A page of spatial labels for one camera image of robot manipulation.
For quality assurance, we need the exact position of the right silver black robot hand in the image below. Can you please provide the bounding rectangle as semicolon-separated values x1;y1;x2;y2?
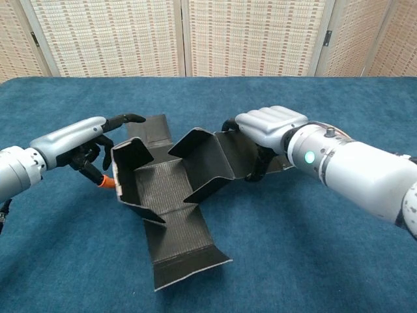
221;105;309;183

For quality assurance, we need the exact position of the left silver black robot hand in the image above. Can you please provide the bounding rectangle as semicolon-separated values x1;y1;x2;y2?
29;113;147;190

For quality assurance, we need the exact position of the black cardboard box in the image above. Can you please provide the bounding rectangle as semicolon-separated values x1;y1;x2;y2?
111;113;296;292

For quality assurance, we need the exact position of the woven folding screen panel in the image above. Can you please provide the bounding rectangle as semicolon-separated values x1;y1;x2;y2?
0;0;51;84
314;0;397;78
19;0;187;78
180;0;336;78
363;0;417;78

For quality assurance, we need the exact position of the blue felt table mat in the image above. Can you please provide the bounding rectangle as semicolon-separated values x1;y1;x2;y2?
0;76;417;313

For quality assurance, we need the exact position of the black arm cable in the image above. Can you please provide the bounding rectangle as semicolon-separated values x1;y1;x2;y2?
0;198;13;235

